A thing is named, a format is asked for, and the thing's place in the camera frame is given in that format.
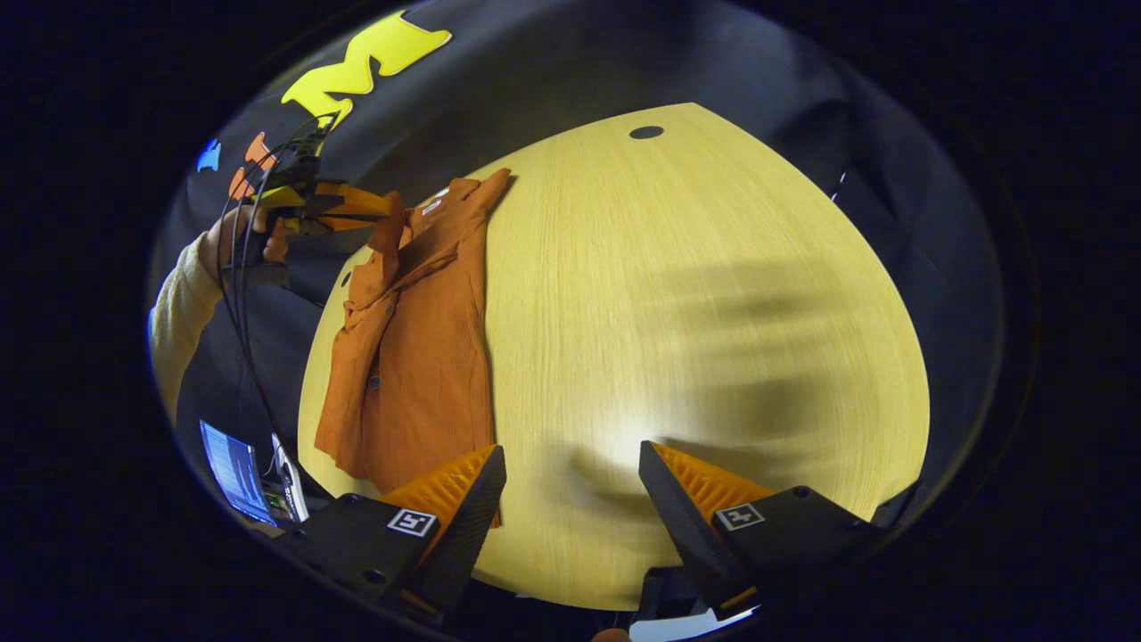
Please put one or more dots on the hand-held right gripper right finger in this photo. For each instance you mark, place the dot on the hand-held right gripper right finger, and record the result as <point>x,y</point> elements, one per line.
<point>682,526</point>

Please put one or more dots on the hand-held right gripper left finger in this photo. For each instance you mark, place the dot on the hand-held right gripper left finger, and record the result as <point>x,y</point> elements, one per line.
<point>468,535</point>

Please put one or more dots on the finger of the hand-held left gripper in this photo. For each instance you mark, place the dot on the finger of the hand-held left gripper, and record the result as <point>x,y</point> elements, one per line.
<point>343,225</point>
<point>357,198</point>

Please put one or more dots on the orange button-up garment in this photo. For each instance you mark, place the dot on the orange button-up garment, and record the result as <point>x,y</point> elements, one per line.
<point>419,374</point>

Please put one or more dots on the dark blocky object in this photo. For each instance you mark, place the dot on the dark blocky object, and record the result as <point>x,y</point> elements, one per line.
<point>664,593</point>

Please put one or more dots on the white flat object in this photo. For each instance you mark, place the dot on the white flat object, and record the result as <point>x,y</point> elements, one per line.
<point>686,626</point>

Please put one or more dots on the black backdrop cloth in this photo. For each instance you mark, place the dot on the black backdrop cloth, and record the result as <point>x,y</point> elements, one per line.
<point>553,71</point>

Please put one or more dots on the computer monitor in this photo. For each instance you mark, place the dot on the computer monitor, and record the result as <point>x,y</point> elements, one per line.
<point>233,473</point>

